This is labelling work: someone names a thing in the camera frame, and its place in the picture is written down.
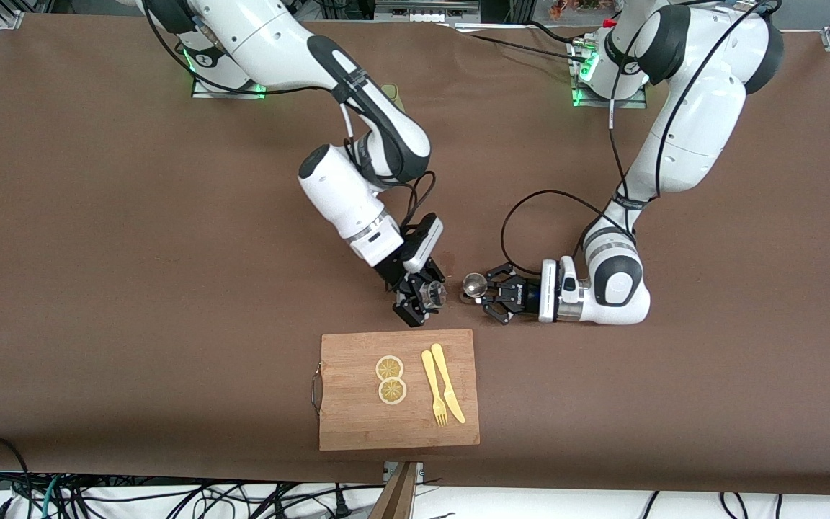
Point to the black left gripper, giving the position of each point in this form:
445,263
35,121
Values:
522,294

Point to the green sleeved glass bottle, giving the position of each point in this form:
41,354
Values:
390,94

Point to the small metal bracket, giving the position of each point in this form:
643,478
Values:
419,468

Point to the brown table cover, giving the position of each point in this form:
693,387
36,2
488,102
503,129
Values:
134,252

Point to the grey power strip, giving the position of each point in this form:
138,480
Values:
422,13

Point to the round lemon slice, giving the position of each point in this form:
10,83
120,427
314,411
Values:
389,367
392,391

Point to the brown wooden beam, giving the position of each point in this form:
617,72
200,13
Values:
397,497

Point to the steel jigger shaker cup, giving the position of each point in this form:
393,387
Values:
474,285

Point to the yellow plastic fork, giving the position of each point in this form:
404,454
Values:
431,378

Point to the clear glass measuring cup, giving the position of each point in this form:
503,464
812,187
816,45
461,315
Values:
433,294

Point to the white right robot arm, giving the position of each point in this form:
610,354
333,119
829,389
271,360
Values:
256,36

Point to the yellow plastic knife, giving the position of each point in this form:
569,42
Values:
445,378

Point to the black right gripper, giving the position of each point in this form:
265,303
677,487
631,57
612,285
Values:
390,269

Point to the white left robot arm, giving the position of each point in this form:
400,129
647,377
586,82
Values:
703,108

